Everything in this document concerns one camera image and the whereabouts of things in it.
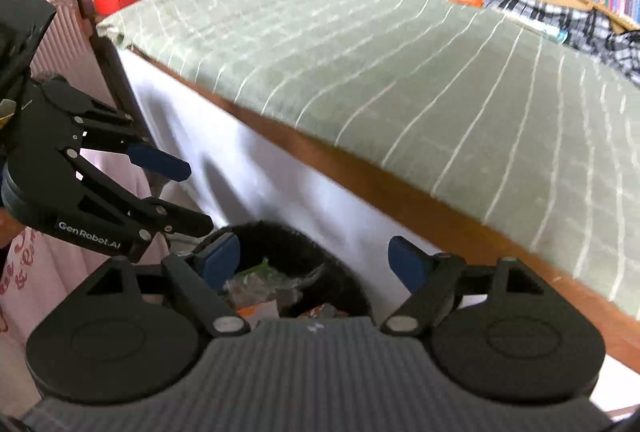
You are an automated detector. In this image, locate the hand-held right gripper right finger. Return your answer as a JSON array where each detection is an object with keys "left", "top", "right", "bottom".
[{"left": 381, "top": 235, "right": 551, "bottom": 337}]

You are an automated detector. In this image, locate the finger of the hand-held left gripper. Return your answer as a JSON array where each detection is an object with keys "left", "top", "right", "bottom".
[
  {"left": 41, "top": 76, "right": 192, "bottom": 183},
  {"left": 61, "top": 148, "right": 216, "bottom": 241}
]

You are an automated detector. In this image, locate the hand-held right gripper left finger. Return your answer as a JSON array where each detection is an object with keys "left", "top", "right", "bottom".
[{"left": 85, "top": 233, "right": 251, "bottom": 338}]

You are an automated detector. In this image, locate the clear plastic bag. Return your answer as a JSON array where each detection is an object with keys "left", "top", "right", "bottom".
[{"left": 222, "top": 269, "right": 301, "bottom": 310}]

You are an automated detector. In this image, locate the orange packet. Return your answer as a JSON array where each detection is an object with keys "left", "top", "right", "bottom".
[{"left": 237, "top": 302, "right": 279, "bottom": 320}]

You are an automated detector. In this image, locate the black trash bin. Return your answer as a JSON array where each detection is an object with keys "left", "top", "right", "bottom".
[{"left": 200, "top": 220, "right": 374, "bottom": 321}]

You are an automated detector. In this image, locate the orange snack wrapper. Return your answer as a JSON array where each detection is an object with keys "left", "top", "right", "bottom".
[{"left": 302, "top": 303, "right": 348, "bottom": 320}]

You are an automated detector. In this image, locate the white bedsheet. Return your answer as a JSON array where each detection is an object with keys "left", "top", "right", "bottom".
[{"left": 116, "top": 48, "right": 640, "bottom": 415}]

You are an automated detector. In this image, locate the pink ribbed cloth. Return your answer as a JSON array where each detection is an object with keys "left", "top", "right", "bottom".
[{"left": 27, "top": 0, "right": 153, "bottom": 223}]

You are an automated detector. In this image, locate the green checked blanket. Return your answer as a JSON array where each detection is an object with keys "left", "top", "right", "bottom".
[{"left": 95, "top": 0, "right": 640, "bottom": 319}]

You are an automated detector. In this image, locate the white toothpaste tube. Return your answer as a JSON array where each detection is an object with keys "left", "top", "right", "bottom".
[{"left": 529, "top": 18, "right": 569, "bottom": 43}]

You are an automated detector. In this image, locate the wooden bed frame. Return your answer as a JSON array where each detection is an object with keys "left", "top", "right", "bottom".
[{"left": 127, "top": 46, "right": 640, "bottom": 375}]

